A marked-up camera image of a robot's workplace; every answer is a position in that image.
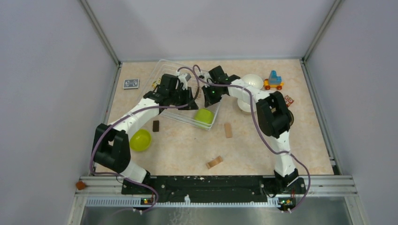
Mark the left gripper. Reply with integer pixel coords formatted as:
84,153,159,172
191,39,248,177
169,86,199,110

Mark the white wire dish rack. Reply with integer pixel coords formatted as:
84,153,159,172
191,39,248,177
137,60,221,127

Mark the square lime green bowl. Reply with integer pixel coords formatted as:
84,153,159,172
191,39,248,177
194,108,214,130

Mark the beige ceramic bowl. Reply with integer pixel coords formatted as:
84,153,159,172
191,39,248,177
237,99,251,113

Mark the white bowl with blue rim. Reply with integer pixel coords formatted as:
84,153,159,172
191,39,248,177
241,74,263,89

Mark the round lime green bowl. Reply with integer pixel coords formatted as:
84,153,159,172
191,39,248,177
129,129,152,152

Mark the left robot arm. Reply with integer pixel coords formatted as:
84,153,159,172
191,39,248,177
90,73,198,194

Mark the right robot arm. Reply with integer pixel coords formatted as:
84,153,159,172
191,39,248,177
199,66,299,193

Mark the light wooden block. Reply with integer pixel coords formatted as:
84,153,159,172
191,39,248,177
224,122,233,138

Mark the dark brown wooden block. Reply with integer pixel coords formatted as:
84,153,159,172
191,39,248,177
153,120,160,132

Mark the yellow owl toy block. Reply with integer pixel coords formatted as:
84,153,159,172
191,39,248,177
152,80,161,89

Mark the wooden arch block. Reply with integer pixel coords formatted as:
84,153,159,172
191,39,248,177
206,156,223,169

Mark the blue toy block vehicle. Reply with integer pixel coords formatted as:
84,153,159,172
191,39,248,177
263,70,284,90

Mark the playing card deck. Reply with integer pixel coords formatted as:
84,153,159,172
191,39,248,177
123,78,140,90

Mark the red owl toy block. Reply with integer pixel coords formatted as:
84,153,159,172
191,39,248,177
284,95,294,107

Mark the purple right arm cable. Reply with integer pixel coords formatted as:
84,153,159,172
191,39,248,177
192,64,312,213

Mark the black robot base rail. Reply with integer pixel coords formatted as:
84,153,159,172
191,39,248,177
121,175,306,203

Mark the orange block on rail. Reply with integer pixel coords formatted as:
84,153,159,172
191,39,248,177
76,180,86,190

